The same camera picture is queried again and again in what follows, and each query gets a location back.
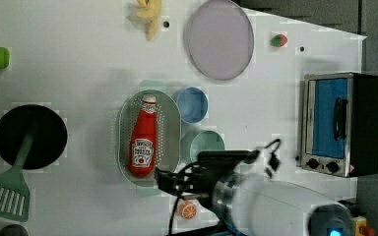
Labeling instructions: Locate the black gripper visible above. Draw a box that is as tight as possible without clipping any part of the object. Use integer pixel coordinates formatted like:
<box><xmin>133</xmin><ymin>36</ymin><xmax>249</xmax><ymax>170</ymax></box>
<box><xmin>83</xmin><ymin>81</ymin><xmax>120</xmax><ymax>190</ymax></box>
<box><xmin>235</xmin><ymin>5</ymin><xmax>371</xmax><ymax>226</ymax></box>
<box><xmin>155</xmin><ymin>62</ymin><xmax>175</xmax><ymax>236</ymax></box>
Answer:
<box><xmin>155</xmin><ymin>150</ymin><xmax>260</xmax><ymax>208</ymax></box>

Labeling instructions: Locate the red plush ketchup bottle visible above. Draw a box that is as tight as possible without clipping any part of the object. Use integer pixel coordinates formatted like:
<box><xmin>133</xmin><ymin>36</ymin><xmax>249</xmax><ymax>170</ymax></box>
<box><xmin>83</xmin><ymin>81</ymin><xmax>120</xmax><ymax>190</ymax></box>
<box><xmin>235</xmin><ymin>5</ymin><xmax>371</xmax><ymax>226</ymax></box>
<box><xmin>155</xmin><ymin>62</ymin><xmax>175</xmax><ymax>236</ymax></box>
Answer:
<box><xmin>129</xmin><ymin>94</ymin><xmax>157</xmax><ymax>177</ymax></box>

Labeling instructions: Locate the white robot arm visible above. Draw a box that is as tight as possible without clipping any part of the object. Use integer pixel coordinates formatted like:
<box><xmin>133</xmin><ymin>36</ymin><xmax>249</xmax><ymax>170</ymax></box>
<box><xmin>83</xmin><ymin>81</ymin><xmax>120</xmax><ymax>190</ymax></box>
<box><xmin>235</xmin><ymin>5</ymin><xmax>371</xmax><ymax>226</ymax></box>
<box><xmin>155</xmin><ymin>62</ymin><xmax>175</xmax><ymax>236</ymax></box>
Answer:
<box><xmin>155</xmin><ymin>150</ymin><xmax>352</xmax><ymax>236</ymax></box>

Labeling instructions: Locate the orange slice toy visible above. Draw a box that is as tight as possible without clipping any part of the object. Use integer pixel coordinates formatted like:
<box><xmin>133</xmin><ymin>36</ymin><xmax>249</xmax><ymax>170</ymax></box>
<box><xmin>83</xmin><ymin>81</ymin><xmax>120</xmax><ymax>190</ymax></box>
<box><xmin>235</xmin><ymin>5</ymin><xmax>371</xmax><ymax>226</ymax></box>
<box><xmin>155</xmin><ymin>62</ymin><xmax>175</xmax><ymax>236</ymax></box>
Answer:
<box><xmin>178</xmin><ymin>201</ymin><xmax>197</xmax><ymax>219</ymax></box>

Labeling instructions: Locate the green plastic mug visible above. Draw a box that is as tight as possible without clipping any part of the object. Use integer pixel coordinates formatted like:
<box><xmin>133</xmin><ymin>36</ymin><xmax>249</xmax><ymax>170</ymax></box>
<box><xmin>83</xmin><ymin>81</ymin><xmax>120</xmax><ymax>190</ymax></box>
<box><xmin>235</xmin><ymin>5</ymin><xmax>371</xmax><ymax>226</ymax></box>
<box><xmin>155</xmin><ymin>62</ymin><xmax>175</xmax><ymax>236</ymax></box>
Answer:
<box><xmin>180</xmin><ymin>130</ymin><xmax>225</xmax><ymax>162</ymax></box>

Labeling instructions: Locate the blue plastic bowl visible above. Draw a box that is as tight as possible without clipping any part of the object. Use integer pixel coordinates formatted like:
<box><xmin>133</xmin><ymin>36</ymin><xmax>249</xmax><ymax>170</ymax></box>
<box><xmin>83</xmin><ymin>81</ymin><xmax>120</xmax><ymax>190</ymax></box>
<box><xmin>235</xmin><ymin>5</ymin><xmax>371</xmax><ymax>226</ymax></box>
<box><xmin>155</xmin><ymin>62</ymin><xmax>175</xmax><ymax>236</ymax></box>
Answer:
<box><xmin>173</xmin><ymin>87</ymin><xmax>209</xmax><ymax>124</ymax></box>

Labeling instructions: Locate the black round pan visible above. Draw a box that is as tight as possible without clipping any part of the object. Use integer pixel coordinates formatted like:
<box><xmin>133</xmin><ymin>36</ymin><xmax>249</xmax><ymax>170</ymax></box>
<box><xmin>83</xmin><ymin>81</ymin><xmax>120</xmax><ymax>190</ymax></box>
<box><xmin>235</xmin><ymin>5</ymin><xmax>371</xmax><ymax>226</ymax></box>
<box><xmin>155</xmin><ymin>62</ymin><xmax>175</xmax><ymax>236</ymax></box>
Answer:
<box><xmin>0</xmin><ymin>104</ymin><xmax>68</xmax><ymax>170</ymax></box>

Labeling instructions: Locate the lavender round plate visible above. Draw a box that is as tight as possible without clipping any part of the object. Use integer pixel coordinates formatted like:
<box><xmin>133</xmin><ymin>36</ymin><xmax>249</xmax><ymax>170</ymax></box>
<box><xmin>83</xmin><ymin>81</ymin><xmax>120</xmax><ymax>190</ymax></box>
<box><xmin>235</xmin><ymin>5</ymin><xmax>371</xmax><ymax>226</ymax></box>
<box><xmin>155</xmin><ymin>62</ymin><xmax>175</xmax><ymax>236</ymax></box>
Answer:
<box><xmin>186</xmin><ymin>0</ymin><xmax>254</xmax><ymax>80</ymax></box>

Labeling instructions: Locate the green slotted spatula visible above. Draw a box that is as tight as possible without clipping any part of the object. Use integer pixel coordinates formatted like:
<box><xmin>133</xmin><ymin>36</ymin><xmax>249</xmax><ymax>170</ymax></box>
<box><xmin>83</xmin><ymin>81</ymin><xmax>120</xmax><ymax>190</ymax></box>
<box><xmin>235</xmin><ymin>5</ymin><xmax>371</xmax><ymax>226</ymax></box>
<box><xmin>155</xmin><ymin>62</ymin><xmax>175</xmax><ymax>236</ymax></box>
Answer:
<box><xmin>0</xmin><ymin>128</ymin><xmax>36</xmax><ymax>222</ymax></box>

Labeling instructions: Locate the grey object at corner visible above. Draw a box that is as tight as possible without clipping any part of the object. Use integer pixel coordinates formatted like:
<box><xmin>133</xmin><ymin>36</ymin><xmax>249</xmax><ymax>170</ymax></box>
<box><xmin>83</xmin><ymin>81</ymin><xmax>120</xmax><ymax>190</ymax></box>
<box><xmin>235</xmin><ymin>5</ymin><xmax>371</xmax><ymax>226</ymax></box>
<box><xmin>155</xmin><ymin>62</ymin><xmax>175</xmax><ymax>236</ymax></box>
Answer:
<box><xmin>0</xmin><ymin>224</ymin><xmax>29</xmax><ymax>236</ymax></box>

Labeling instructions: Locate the red green toy strawberry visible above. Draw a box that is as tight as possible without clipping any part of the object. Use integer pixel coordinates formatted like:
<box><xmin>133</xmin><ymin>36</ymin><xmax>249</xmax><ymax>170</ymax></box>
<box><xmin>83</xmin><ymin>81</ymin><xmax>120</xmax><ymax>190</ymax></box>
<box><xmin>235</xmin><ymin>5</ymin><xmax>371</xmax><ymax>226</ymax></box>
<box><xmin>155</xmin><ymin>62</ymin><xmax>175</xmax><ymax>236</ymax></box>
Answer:
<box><xmin>270</xmin><ymin>34</ymin><xmax>288</xmax><ymax>47</ymax></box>

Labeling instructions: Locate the silver black toaster oven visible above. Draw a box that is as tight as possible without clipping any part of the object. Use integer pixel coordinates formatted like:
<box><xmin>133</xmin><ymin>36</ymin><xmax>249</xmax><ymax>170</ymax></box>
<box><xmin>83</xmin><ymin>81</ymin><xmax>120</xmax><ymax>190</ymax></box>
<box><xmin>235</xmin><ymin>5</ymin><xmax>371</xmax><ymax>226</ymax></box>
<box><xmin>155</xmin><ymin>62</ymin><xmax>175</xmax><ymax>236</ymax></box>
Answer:
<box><xmin>300</xmin><ymin>73</ymin><xmax>378</xmax><ymax>178</ymax></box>

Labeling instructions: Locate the yellow red emergency button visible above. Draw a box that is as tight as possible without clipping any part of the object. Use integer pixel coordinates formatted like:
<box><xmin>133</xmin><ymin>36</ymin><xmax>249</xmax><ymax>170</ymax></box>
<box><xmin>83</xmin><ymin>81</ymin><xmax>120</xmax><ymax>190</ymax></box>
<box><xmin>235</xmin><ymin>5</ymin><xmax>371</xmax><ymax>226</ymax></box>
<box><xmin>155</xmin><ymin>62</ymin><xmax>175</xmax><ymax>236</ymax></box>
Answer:
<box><xmin>351</xmin><ymin>216</ymin><xmax>376</xmax><ymax>236</ymax></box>

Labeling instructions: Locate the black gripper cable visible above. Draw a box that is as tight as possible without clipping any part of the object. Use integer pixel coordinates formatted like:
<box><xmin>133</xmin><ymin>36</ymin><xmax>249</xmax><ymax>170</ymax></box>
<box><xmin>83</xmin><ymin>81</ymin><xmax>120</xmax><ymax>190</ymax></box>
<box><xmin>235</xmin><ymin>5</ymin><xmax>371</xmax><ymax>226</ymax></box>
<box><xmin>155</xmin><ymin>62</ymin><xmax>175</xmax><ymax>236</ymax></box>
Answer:
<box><xmin>167</xmin><ymin>138</ymin><xmax>283</xmax><ymax>236</ymax></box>

